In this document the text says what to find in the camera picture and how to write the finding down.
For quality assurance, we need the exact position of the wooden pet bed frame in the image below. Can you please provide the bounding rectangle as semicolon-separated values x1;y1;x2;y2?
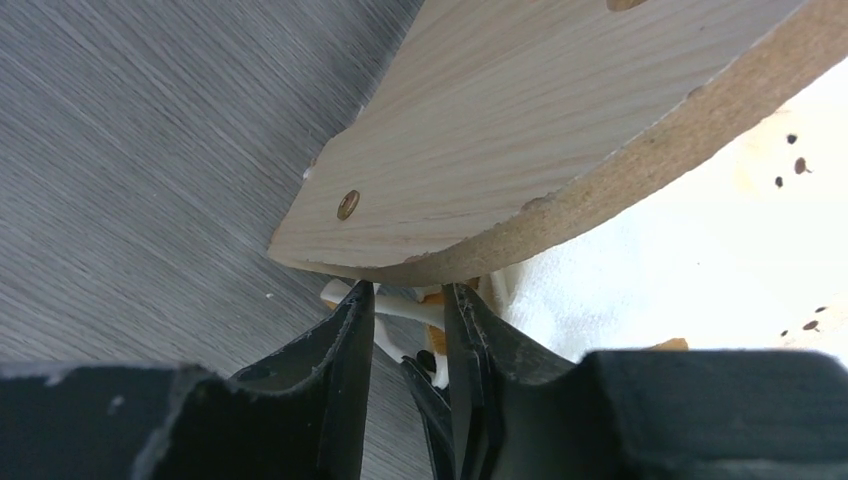
268;1;847;286

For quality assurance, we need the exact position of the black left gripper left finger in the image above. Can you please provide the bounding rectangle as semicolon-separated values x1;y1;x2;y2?
232;281;375;479

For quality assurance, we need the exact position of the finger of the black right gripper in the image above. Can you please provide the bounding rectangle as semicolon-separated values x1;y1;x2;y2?
400;356;455;480

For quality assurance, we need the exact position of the large bear print cushion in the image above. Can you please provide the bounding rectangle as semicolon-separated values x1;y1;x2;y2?
490;63;847;361

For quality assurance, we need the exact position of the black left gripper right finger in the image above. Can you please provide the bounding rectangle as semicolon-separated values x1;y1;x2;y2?
442;284;576;479

